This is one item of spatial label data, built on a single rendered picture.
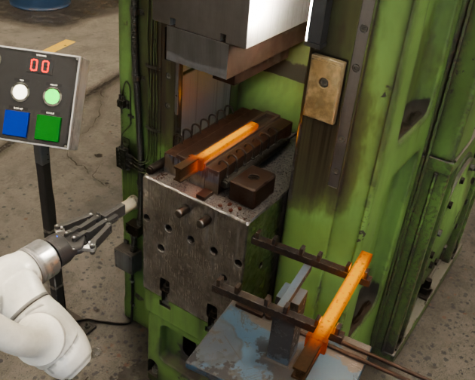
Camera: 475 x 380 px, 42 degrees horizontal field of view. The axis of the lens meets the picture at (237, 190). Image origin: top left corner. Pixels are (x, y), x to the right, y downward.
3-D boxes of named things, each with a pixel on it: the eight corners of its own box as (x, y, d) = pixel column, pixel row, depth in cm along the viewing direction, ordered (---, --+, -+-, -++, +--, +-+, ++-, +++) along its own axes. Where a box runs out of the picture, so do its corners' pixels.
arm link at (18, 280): (7, 262, 136) (46, 306, 135) (-56, 301, 125) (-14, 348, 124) (17, 237, 129) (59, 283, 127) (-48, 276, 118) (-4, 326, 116)
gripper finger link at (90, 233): (69, 236, 139) (74, 239, 139) (105, 215, 147) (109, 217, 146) (71, 249, 141) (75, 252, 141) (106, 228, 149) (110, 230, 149)
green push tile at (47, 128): (57, 143, 182) (61, 117, 182) (33, 139, 182) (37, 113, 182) (59, 143, 184) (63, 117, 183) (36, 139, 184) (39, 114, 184)
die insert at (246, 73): (234, 86, 170) (235, 65, 166) (212, 78, 173) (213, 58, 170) (288, 57, 191) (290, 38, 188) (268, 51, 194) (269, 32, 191)
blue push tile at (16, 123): (25, 137, 183) (28, 112, 182) (1, 133, 183) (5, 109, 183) (28, 137, 185) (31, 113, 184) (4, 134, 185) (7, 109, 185)
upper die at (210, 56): (226, 80, 157) (228, 44, 152) (166, 59, 166) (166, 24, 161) (304, 40, 188) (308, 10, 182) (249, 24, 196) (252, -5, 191)
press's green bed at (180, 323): (225, 431, 217) (234, 338, 191) (144, 378, 233) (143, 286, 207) (300, 338, 256) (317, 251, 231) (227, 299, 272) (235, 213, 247)
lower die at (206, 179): (217, 194, 177) (219, 170, 172) (163, 170, 185) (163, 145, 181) (289, 142, 207) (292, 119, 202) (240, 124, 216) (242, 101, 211)
